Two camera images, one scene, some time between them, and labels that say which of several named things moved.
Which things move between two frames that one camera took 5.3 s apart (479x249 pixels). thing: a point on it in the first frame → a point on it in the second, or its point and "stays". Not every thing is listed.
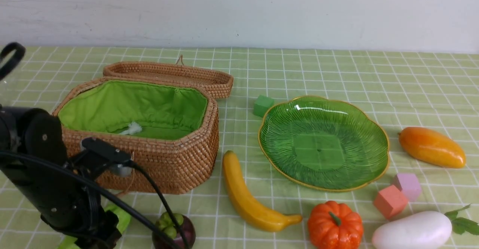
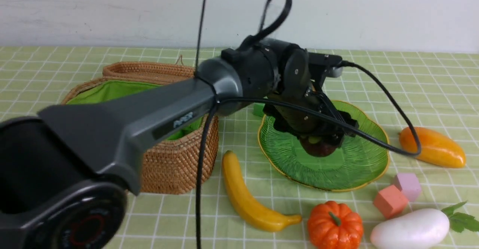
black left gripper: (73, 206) → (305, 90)
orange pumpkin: (332, 225) stays
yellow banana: (256, 210) stays
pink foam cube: (409, 184) stays
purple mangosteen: (165, 223) → (316, 145)
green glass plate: (323, 144) stays
